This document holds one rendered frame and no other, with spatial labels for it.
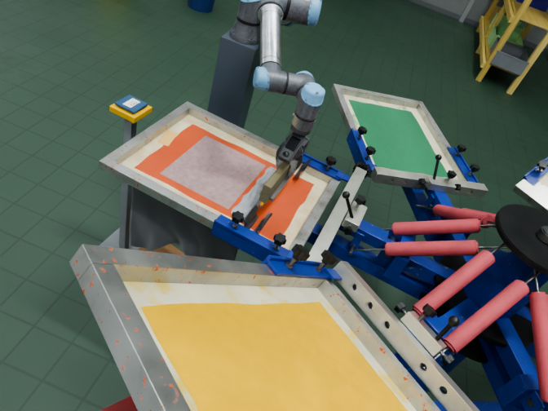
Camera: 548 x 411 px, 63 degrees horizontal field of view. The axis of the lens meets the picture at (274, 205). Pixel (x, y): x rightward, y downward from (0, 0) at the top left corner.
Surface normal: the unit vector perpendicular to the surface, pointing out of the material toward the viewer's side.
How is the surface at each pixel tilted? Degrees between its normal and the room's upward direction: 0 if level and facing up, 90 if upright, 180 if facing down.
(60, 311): 0
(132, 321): 32
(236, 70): 90
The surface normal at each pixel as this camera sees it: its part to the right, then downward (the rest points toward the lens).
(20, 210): 0.26, -0.71
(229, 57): -0.29, 0.59
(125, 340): -0.53, -0.17
